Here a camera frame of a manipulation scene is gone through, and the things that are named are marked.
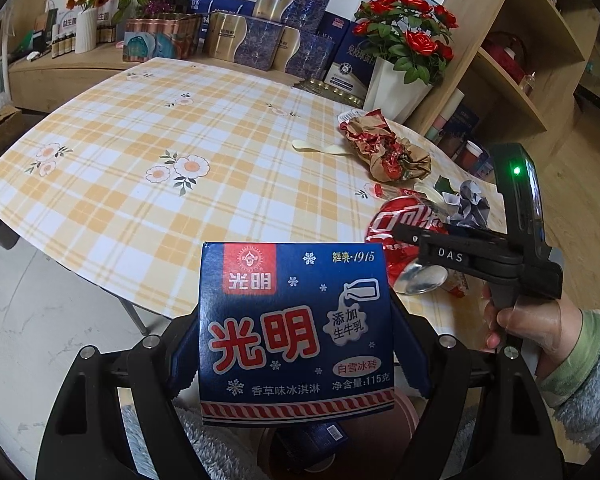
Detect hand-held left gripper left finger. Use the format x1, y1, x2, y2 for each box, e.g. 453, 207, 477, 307
39, 310, 203, 480

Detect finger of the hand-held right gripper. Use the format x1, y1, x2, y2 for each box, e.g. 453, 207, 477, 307
390, 224, 506, 249

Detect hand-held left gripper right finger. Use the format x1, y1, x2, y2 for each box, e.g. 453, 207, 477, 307
390, 296, 568, 480

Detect crushed red soda can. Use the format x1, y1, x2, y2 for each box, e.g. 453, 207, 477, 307
365, 195, 473, 297

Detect blue ice cream box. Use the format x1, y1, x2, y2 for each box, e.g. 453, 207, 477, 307
198, 241, 397, 413

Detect brown plastic bin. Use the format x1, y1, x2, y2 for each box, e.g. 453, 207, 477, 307
257, 392, 418, 480

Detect person's right forearm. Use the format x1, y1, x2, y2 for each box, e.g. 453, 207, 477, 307
535, 305, 600, 461

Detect person's right hand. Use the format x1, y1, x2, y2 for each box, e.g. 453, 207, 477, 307
482, 295, 586, 367

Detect crumpled silver wrapper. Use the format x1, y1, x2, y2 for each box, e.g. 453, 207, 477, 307
432, 177, 492, 228

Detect red capped clear tube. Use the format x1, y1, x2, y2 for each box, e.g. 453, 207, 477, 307
372, 182, 421, 202

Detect red cup white rim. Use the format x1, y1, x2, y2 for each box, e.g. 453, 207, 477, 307
461, 139, 484, 169

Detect crumpled brown red wrapper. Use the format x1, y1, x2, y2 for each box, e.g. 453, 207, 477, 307
337, 109, 433, 184

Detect stack of pastel cups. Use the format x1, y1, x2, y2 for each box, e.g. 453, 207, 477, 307
425, 89, 467, 147

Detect cream plastic spoon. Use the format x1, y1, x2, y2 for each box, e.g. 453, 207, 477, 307
292, 139, 354, 157

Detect dark blue small box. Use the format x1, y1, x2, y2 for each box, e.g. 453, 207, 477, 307
274, 412, 352, 462

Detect red basket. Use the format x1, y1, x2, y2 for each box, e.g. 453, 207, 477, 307
481, 30, 527, 86

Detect wooden shelf unit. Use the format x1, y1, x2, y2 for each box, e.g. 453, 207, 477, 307
405, 0, 600, 196

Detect silver blister packs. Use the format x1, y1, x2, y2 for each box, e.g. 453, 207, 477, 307
295, 79, 368, 107

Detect red rose plant white pot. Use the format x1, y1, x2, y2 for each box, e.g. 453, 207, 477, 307
352, 0, 459, 126

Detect blue box white emblem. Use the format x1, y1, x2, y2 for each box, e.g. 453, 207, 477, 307
325, 27, 381, 106

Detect folding table with plaid cloth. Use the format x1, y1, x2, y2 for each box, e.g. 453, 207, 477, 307
0, 56, 512, 322

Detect gold and blue gift box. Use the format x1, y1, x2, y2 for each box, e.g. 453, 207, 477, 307
275, 27, 339, 79
202, 12, 287, 72
254, 0, 334, 29

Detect cardboard box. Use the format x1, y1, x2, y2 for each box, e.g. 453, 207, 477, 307
0, 104, 27, 162

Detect wooden sideboard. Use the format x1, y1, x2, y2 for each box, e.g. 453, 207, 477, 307
7, 40, 148, 117

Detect flat blue box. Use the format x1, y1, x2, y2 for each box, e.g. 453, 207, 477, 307
187, 0, 261, 17

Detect teal picture box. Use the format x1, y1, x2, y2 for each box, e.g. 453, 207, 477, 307
122, 30, 201, 63

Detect copper ribbed tin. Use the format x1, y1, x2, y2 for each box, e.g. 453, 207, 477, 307
125, 12, 203, 43

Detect row of small brown bottles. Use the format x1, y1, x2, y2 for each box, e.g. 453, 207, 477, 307
49, 21, 117, 60

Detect white ribbed vase orange flowers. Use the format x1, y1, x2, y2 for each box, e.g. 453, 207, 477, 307
59, 0, 112, 54

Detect black folding table frame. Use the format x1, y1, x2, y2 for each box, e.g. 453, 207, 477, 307
122, 299, 152, 337

